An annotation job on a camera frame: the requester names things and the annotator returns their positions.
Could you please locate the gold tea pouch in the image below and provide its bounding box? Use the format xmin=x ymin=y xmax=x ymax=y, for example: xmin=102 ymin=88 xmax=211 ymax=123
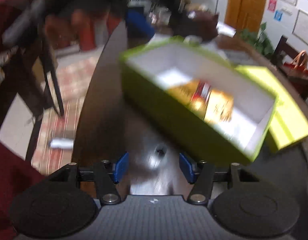
xmin=168 ymin=79 xmax=234 ymax=124

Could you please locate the red Hershey's chocolate bar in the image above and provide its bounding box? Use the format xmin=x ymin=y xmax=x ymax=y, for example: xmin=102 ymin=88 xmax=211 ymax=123
xmin=191 ymin=80 xmax=211 ymax=105

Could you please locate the red sleeve forearm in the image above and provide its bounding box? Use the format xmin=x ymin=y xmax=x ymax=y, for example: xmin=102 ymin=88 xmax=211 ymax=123
xmin=0 ymin=142 xmax=44 ymax=239

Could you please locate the clear glasses case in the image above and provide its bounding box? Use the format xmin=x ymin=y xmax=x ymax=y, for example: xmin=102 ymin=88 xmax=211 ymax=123
xmin=49 ymin=137 xmax=74 ymax=150

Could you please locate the plaid seat cushion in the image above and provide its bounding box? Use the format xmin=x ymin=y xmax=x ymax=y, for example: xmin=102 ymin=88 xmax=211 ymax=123
xmin=31 ymin=55 xmax=100 ymax=176

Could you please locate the green open shoe box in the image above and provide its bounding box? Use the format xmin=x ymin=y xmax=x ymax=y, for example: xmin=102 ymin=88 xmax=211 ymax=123
xmin=120 ymin=37 xmax=277 ymax=166

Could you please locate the yellow shoe box lid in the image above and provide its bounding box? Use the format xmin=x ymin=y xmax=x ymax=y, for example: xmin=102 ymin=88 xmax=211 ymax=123
xmin=235 ymin=65 xmax=308 ymax=154

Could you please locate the brown round cushion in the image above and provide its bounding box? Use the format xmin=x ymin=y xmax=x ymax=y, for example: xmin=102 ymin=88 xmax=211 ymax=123
xmin=169 ymin=11 xmax=219 ymax=42

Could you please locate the wooden chair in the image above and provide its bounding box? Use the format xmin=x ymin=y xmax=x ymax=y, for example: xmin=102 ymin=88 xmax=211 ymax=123
xmin=271 ymin=35 xmax=308 ymax=100

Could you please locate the small green plant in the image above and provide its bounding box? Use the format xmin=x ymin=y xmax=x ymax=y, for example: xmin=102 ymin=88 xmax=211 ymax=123
xmin=239 ymin=22 xmax=274 ymax=60

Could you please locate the wooden door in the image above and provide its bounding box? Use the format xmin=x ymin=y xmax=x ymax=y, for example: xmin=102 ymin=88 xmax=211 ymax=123
xmin=225 ymin=0 xmax=266 ymax=32

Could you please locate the framed certificate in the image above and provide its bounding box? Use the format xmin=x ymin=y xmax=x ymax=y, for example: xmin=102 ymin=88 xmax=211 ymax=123
xmin=293 ymin=10 xmax=308 ymax=45

